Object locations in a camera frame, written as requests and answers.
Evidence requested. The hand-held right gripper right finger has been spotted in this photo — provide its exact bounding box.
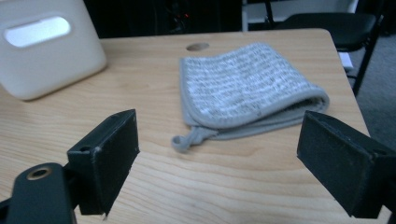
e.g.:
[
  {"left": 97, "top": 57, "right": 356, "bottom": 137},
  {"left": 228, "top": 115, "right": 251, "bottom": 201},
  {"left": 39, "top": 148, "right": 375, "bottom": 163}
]
[{"left": 296, "top": 110, "right": 396, "bottom": 219}]

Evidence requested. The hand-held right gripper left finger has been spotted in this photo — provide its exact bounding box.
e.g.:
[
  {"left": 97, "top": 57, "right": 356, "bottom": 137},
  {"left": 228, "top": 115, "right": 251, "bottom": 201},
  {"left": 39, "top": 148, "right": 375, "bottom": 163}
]
[{"left": 66, "top": 108, "right": 140, "bottom": 217}]

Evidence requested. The white plastic bin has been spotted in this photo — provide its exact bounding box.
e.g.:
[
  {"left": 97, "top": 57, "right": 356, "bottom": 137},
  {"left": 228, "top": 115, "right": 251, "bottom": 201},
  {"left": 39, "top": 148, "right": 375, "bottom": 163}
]
[{"left": 0, "top": 0, "right": 107, "bottom": 101}]

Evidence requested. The grey dish cloth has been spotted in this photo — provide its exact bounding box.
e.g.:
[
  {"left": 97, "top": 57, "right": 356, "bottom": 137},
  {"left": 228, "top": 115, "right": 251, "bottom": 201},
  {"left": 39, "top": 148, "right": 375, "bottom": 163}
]
[{"left": 171, "top": 42, "right": 331, "bottom": 153}]

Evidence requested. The white paper sheet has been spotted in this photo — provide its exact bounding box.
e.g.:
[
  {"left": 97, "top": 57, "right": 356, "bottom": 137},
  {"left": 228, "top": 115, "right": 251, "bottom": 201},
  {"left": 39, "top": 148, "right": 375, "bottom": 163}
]
[{"left": 338, "top": 51, "right": 355, "bottom": 70}]

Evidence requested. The black folding chair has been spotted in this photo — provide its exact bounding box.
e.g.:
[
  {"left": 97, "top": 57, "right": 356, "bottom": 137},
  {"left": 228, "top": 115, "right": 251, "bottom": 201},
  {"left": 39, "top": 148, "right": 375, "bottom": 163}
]
[{"left": 264, "top": 0, "right": 387, "bottom": 97}]

